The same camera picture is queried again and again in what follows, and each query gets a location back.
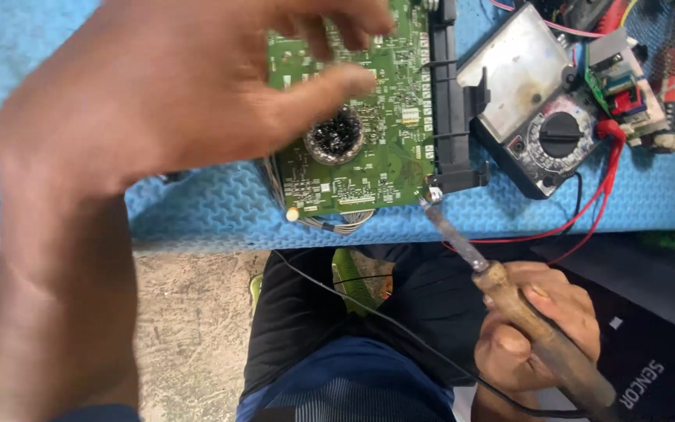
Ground person's left hand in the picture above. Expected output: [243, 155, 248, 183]
[0, 0, 398, 195]

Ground person's right hand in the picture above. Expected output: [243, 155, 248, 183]
[471, 261, 602, 411]

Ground wooden handle soldering iron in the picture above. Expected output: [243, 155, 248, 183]
[418, 196, 622, 422]

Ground black multimeter lead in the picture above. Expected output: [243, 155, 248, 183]
[548, 172, 584, 236]

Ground black appliance casing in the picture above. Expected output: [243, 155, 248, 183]
[528, 231, 675, 422]

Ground red multimeter lead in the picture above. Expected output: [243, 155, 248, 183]
[442, 119, 629, 266]

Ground blue foam mat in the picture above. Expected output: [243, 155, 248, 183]
[0, 0, 675, 259]

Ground green shoe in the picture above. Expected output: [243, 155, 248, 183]
[248, 248, 376, 318]

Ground round metal flux tin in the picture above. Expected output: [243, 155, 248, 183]
[304, 105, 367, 167]

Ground blue shirt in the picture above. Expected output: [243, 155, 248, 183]
[50, 336, 457, 422]

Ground green circuit board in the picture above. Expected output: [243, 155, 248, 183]
[265, 0, 438, 220]

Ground red white striped screwdriver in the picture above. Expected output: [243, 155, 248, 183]
[644, 0, 675, 155]

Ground analog multimeter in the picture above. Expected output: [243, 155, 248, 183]
[456, 3, 603, 200]

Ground small circuit board module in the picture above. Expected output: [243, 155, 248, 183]
[584, 27, 670, 148]

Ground black shorts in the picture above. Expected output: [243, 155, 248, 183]
[238, 242, 493, 422]

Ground black red tool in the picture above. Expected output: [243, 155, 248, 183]
[530, 0, 632, 36]

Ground black soldering iron cable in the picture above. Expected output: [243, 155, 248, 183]
[272, 250, 596, 420]

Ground black plastic board frame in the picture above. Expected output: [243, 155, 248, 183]
[427, 0, 492, 195]

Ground grey wire bundle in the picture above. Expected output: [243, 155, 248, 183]
[261, 158, 377, 236]

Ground pink wire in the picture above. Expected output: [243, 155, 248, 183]
[487, 0, 609, 39]

